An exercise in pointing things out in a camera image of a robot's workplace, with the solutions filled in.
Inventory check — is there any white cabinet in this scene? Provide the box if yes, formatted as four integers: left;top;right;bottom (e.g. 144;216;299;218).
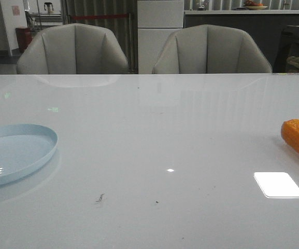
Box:
137;1;184;74

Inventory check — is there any fruit bowl on counter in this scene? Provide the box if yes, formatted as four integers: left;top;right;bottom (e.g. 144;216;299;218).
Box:
244;0;267;10

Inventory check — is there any dark grey counter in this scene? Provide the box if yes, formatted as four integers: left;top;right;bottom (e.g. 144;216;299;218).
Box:
184;10;299;68

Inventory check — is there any light blue round plate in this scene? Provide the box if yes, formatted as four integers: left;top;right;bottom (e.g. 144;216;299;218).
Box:
0;124;58;186

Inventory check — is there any beige upholstered chair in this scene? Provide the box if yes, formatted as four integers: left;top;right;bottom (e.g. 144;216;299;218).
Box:
152;24;272;74
16;23;129;75

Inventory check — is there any metal barrier post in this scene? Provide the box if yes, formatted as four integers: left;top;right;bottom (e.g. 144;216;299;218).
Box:
127;12;135;73

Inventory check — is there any right beige upholstered chair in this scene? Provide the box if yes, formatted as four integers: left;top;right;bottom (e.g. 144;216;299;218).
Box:
152;24;272;74

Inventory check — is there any red bin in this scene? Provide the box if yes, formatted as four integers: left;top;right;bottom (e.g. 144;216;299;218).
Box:
16;27;32;53

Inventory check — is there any left beige upholstered chair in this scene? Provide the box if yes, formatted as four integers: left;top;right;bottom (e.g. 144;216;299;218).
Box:
16;23;129;75

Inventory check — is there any red barrier belt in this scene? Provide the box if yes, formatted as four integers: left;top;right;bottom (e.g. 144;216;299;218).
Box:
70;13;129;20

